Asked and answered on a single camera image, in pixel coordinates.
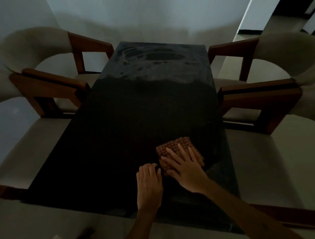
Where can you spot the person's right forearm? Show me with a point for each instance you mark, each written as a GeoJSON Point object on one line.
{"type": "Point", "coordinates": [246, 216]}

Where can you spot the black dining table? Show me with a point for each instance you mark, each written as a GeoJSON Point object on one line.
{"type": "Point", "coordinates": [135, 118]}

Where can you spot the person's right hand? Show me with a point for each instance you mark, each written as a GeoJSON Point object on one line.
{"type": "Point", "coordinates": [192, 177]}

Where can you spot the brown checkered cleaning cloth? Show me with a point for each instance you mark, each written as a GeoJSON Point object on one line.
{"type": "Point", "coordinates": [182, 141]}

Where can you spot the beige cushioned wooden chair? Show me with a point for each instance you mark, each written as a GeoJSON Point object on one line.
{"type": "Point", "coordinates": [37, 41]}
{"type": "Point", "coordinates": [265, 167]}
{"type": "Point", "coordinates": [283, 46]}
{"type": "Point", "coordinates": [37, 147]}

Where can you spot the person's left hand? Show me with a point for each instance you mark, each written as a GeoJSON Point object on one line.
{"type": "Point", "coordinates": [150, 187]}

